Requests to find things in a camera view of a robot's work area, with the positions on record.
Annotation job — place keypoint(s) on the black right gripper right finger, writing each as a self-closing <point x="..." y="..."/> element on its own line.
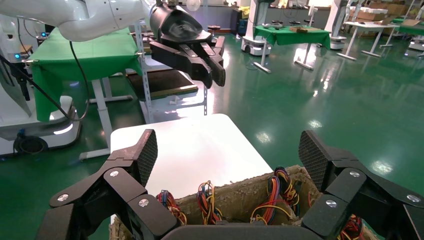
<point x="344" y="185"/>

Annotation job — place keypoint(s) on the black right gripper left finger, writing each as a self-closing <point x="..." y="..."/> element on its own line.
<point x="122" y="182"/>

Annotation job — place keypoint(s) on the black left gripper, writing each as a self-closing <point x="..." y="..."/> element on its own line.
<point x="175" y="24"/>

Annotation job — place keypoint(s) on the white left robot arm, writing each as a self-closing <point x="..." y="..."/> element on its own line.
<point x="82" y="16"/>

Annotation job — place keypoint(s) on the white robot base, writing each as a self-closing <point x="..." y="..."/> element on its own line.
<point x="416" y="43"/>

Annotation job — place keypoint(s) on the dark brown board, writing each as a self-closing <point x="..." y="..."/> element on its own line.
<point x="162" y="82"/>

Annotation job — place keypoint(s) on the metal angle-iron shelf rack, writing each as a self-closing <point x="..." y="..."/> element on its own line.
<point x="144" y="82"/>

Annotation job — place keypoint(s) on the white round fan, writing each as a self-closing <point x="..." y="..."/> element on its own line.
<point x="193" y="4"/>

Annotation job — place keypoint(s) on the yellow bag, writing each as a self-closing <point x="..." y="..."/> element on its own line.
<point x="245" y="11"/>

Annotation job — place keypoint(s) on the white wheeled robot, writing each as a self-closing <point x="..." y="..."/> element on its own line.
<point x="256" y="20"/>
<point x="336" y="20"/>

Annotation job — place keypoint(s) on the grey black device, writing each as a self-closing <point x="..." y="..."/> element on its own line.
<point x="272" y="25"/>

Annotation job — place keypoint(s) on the black round stool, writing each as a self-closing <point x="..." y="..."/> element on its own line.
<point x="277" y="22"/>
<point x="294" y="22"/>
<point x="308" y="21"/>

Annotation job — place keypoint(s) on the green tablecloth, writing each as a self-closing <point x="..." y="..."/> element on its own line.
<point x="92" y="53"/>
<point x="288" y="37"/>

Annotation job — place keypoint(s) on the brown divided cardboard box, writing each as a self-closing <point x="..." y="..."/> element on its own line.
<point x="238" y="198"/>

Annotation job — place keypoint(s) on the flat brown box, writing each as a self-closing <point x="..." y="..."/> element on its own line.
<point x="303" y="29"/>

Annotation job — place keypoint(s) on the white robot body with base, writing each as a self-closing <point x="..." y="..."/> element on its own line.
<point x="13" y="112"/>

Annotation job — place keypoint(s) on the white table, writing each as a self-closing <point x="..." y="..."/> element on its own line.
<point x="367" y="24"/>

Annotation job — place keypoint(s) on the green covered table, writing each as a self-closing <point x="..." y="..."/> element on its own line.
<point x="410" y="30"/>

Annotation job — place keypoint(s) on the stacked cardboard boxes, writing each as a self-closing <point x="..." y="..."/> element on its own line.
<point x="369" y="16"/>

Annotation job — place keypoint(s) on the flat cardboard piece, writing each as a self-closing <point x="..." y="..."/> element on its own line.
<point x="411" y="22"/>

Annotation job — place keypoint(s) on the white table frame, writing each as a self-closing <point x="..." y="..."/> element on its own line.
<point x="104" y="112"/>
<point x="263" y="59"/>

